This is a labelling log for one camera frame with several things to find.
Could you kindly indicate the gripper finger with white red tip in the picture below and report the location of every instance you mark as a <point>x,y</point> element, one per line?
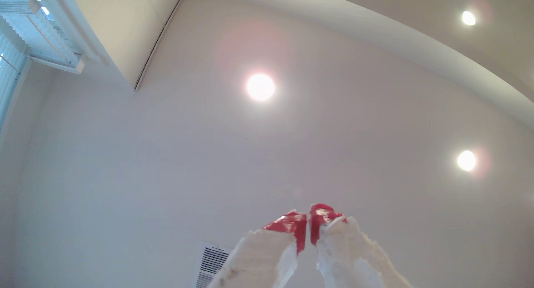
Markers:
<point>350,254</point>
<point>263,254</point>

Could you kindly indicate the white air vent grille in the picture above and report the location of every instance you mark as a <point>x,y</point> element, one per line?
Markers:
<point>210,265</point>

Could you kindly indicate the round ceiling light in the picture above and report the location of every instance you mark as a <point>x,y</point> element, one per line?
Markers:
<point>260,87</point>
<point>468,17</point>
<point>466,160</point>

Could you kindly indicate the white window blind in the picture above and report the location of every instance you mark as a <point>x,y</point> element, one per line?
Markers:
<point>37,29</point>

